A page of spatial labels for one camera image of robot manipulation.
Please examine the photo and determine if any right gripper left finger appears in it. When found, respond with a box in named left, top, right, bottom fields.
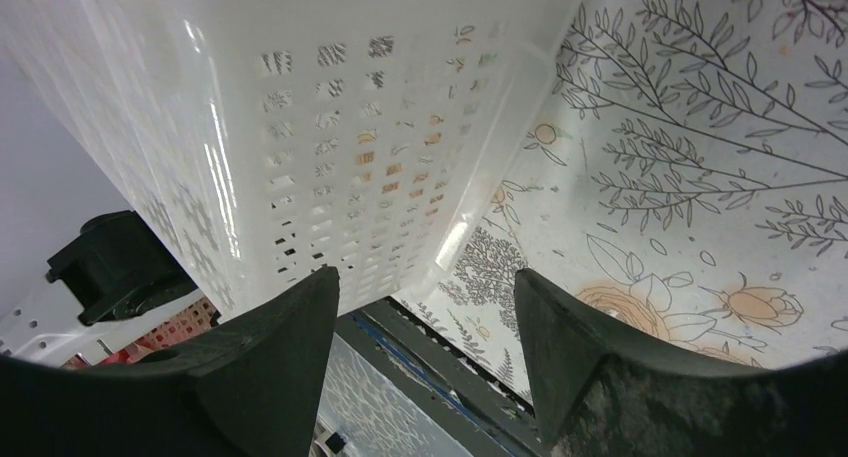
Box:
left=1, top=267, right=340, bottom=456

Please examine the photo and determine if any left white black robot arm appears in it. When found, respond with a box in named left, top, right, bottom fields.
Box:
left=1, top=210, right=203, bottom=368

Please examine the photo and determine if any white perforated plastic basket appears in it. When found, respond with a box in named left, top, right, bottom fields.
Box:
left=1, top=0, right=581, bottom=317

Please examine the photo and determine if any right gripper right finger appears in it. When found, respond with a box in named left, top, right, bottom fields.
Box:
left=514, top=269, right=847, bottom=456

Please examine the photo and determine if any floral patterned table mat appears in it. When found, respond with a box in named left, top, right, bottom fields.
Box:
left=410, top=0, right=847, bottom=397

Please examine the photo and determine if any pink perforated plastic basket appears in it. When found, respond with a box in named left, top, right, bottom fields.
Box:
left=62, top=297, right=220, bottom=370

